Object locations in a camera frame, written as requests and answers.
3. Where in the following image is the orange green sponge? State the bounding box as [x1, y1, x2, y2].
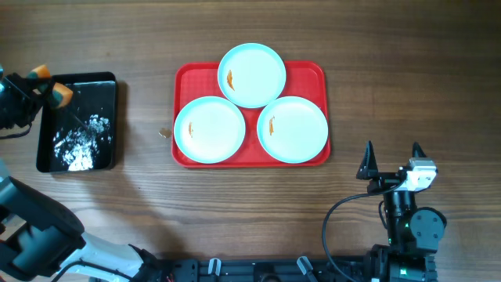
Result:
[27, 64, 73, 109]

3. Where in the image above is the light blue plate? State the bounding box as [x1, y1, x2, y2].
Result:
[257, 96, 329, 164]
[174, 96, 246, 164]
[217, 43, 287, 109]

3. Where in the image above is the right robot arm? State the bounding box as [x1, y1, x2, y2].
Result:
[356, 142, 447, 282]

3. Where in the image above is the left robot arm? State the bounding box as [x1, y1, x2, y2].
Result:
[1, 70, 162, 281]

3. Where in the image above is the red plastic tray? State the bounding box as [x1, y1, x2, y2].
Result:
[171, 60, 329, 168]

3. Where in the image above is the black water basin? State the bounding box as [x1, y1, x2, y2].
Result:
[36, 71, 118, 173]

